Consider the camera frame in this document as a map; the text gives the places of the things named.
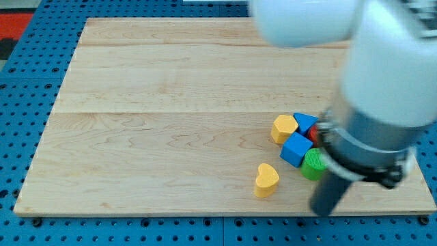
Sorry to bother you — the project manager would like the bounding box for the dark cylindrical pusher stick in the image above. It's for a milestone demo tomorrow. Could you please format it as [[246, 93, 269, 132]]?
[[309, 170, 352, 217]]

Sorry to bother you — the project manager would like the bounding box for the blue triangle block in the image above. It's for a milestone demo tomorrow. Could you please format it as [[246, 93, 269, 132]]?
[[293, 113, 318, 136]]

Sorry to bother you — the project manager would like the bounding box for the red and black mat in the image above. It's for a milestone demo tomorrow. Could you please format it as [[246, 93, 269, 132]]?
[[1, 8, 36, 60]]

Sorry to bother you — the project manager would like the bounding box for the yellow heart block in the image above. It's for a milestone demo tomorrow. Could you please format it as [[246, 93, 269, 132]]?
[[254, 163, 280, 198]]

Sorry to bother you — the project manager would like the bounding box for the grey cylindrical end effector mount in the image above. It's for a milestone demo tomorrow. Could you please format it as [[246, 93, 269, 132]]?
[[317, 92, 430, 189]]

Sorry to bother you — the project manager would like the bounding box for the wooden board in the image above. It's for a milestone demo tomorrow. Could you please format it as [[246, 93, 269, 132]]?
[[12, 17, 437, 218]]

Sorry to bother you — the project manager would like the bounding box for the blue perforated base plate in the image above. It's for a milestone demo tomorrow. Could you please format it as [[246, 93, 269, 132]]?
[[1, 0, 436, 245]]

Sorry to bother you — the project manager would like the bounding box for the blue cube block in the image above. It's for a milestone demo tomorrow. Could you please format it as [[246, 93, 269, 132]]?
[[279, 133, 313, 168]]

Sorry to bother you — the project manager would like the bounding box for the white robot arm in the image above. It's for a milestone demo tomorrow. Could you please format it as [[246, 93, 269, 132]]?
[[249, 0, 436, 217]]

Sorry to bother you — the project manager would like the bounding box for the green cylinder block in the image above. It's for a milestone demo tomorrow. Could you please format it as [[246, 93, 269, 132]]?
[[300, 148, 326, 181]]

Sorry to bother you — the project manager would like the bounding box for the red block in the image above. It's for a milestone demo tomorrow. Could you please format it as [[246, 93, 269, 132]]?
[[307, 124, 319, 148]]

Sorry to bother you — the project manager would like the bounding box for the yellow hexagon block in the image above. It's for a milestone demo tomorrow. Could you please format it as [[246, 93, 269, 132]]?
[[270, 115, 298, 144]]

